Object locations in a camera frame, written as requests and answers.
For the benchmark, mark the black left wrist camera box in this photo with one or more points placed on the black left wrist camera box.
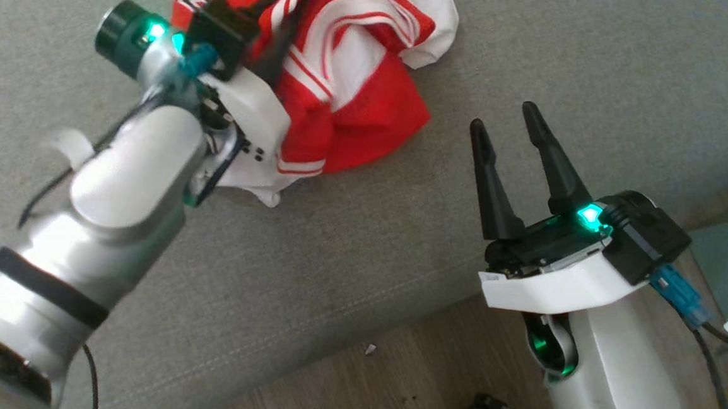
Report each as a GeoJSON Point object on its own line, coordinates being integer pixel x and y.
{"type": "Point", "coordinates": [223, 28]}

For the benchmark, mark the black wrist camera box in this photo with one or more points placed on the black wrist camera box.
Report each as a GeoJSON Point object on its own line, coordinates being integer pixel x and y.
{"type": "Point", "coordinates": [223, 28]}
{"type": "Point", "coordinates": [652, 241]}

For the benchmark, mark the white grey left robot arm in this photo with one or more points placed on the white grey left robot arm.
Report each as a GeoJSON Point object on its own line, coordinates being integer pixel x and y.
{"type": "Point", "coordinates": [119, 170]}

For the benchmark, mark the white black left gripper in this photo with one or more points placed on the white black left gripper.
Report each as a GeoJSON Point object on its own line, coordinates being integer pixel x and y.
{"type": "Point", "coordinates": [256, 112]}

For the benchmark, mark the red and white jersey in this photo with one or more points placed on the red and white jersey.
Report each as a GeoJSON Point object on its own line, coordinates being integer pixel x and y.
{"type": "Point", "coordinates": [376, 3]}

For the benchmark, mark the small white scrap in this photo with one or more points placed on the small white scrap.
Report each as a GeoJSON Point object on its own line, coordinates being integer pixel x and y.
{"type": "Point", "coordinates": [370, 349]}

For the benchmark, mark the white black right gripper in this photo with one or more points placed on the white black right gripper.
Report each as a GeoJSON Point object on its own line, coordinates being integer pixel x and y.
{"type": "Point", "coordinates": [555, 286]}

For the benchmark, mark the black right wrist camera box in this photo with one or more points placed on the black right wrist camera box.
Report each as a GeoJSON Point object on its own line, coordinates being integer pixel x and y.
{"type": "Point", "coordinates": [652, 241]}

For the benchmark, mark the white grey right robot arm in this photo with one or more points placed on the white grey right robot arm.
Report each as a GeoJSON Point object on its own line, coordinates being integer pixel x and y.
{"type": "Point", "coordinates": [632, 372]}

